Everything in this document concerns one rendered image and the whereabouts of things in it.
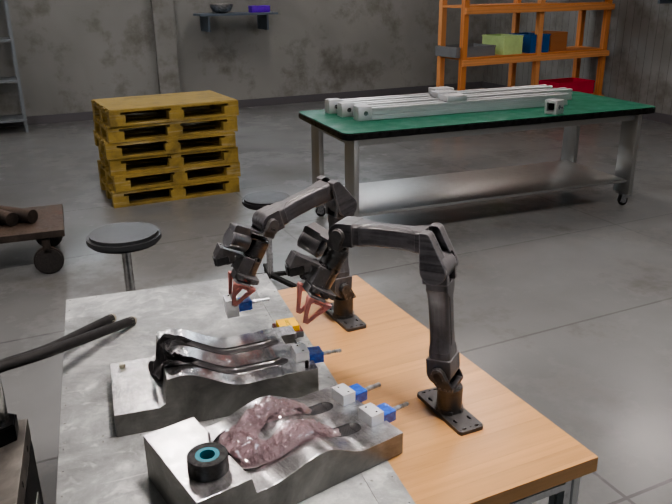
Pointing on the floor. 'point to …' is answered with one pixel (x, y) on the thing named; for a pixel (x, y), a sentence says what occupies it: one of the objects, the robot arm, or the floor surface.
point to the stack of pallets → (166, 145)
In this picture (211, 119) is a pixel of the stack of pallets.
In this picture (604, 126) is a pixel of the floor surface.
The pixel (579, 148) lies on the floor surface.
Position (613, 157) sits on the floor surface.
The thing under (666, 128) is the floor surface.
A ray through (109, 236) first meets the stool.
